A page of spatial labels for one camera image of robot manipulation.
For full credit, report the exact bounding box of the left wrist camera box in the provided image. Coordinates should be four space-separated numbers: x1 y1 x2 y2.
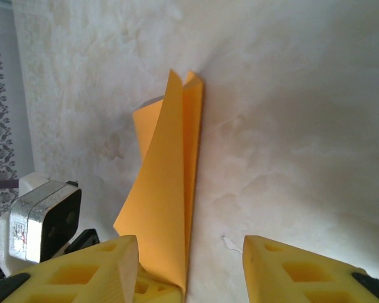
0 172 83 273

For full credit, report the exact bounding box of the orange cloth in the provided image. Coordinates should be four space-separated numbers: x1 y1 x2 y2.
113 68 206 295

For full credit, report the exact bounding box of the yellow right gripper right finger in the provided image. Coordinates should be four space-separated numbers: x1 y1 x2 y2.
243 235 379 303

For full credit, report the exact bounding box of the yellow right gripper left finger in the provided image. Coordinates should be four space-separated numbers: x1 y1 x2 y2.
0 235 140 303

